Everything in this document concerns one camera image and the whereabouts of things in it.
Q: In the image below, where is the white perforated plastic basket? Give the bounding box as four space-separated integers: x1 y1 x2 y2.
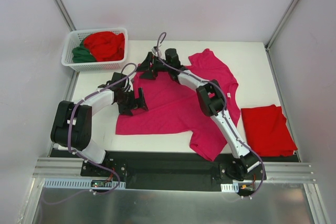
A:
61 27 128 72

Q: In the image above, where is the right aluminium frame post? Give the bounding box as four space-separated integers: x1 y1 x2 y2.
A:
265 0 301 52

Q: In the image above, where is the pink t shirt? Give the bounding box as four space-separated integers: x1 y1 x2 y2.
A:
115 49 240 161

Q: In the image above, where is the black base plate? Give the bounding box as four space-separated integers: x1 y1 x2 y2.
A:
80 151 263 192

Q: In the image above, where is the left aluminium frame post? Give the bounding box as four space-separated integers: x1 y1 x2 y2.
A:
53 0 77 44

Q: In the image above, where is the aluminium frame post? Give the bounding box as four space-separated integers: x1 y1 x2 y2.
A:
265 0 301 52
53 0 77 44

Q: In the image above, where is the green t shirt in basket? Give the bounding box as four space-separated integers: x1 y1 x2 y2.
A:
72 46 97 63

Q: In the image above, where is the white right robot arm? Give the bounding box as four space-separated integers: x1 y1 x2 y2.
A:
136 46 261 179

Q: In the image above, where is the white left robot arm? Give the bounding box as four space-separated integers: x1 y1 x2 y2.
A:
50 72 148 176

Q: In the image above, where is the folded red t shirt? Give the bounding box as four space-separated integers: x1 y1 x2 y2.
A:
241 104 298 157

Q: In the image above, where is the red t shirt in basket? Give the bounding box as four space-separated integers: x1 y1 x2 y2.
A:
83 31 125 62

